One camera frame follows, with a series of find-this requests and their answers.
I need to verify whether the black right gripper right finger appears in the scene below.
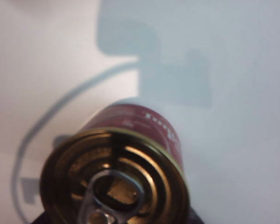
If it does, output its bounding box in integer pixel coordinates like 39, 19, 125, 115
188, 206, 210, 224

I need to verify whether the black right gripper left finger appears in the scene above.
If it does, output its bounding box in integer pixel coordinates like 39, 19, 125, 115
29, 210, 51, 224

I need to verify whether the dark red tin can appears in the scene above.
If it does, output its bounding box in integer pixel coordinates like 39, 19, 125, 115
40, 104, 191, 224

